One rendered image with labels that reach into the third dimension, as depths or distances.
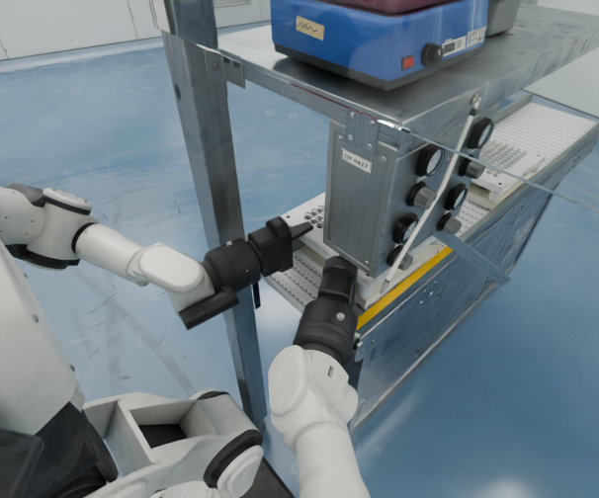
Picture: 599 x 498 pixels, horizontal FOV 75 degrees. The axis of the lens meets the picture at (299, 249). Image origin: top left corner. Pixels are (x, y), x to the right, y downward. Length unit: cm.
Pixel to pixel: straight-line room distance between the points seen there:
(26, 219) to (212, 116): 33
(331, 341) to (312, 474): 19
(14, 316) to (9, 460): 11
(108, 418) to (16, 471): 52
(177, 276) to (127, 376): 119
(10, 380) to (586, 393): 189
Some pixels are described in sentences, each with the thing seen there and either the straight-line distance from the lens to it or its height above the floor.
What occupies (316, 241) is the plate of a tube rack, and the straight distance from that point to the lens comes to 73.
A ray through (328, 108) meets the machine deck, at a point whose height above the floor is 127.
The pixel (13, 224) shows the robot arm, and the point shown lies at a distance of 73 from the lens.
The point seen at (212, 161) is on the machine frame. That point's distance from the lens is 67.
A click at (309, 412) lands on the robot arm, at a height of 102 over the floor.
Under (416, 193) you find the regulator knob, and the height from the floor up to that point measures 119.
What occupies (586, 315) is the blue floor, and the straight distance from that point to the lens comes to 227.
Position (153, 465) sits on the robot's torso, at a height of 81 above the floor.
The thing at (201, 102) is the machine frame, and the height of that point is 122.
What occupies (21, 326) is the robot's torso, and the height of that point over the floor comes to 121.
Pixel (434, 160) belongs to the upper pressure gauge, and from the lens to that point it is 48.
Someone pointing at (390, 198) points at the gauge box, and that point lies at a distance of 46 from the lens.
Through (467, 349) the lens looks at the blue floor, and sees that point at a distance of 187.
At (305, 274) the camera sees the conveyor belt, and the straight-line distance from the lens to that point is 84.
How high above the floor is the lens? 146
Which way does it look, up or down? 43 degrees down
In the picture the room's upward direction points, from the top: straight up
